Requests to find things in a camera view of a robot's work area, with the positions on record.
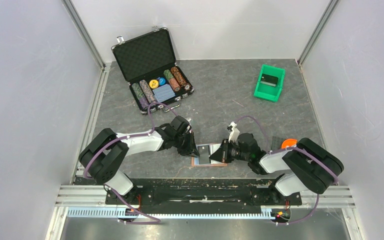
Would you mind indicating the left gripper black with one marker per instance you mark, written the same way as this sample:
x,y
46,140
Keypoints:
x,y
191,150

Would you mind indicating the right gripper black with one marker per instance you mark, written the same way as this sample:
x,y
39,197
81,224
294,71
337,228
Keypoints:
x,y
221,154

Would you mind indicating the black credit card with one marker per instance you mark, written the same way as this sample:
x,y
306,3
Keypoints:
x,y
204,155

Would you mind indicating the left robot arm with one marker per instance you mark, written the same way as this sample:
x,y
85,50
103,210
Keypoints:
x,y
103,156

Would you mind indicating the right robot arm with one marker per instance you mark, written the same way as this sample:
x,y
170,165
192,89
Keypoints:
x,y
310,166

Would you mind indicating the blue playing card deck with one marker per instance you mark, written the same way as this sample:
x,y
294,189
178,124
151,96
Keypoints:
x,y
163,93

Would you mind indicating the black card in bin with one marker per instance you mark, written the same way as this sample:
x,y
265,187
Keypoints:
x,y
269,80

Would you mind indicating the colourful toy block set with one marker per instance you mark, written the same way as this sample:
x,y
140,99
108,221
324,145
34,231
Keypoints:
x,y
281,143

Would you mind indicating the purple poker chip row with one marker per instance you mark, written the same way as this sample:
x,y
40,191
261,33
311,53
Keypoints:
x,y
147,92

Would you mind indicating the green red chip row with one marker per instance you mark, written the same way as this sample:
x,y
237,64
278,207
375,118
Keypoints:
x,y
171,80

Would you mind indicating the orange brown chip row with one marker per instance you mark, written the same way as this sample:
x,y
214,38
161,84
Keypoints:
x,y
180,79

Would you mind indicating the blue dealer button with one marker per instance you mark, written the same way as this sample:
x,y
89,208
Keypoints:
x,y
161,81

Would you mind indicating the yellow dealer button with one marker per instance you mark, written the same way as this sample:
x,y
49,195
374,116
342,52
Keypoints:
x,y
154,83

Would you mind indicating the green poker chip row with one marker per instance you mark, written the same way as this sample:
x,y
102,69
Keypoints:
x,y
139,93

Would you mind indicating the green plastic bin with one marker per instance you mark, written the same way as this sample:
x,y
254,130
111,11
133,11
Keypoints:
x,y
266,92

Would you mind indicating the black poker chip case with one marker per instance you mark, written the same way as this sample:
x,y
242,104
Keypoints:
x,y
145,57

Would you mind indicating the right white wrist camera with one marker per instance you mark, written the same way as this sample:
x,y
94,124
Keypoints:
x,y
233,132

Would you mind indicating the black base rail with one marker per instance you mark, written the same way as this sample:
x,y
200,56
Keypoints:
x,y
157,198

